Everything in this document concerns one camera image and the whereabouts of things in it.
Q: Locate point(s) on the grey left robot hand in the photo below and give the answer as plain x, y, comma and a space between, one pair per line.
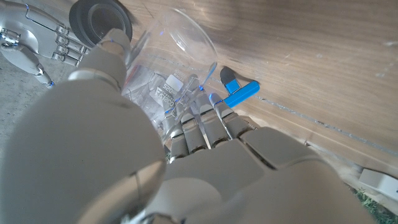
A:
77, 155

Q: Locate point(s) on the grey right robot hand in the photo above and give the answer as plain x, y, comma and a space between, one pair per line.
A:
28, 34

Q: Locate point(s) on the clear glass beaker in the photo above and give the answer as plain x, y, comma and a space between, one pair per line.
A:
183, 37

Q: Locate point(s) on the black cylindrical speaker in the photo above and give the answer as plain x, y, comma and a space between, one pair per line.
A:
81, 18

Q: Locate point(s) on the blue binder clip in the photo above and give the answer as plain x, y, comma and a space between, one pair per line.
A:
241, 95

